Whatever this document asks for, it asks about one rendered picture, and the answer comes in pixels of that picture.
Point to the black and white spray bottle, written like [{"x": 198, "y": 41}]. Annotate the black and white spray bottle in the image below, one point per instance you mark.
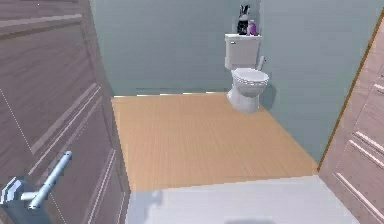
[{"x": 243, "y": 21}]

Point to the white toilet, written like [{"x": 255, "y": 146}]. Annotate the white toilet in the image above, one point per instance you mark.
[{"x": 245, "y": 73}]

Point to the pink bottle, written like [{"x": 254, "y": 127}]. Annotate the pink bottle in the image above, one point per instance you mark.
[{"x": 252, "y": 28}]

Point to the brown wooden room door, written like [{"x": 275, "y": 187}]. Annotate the brown wooden room door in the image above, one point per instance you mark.
[{"x": 50, "y": 83}]

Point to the light brown panelled door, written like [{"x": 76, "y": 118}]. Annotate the light brown panelled door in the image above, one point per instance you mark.
[{"x": 361, "y": 133}]

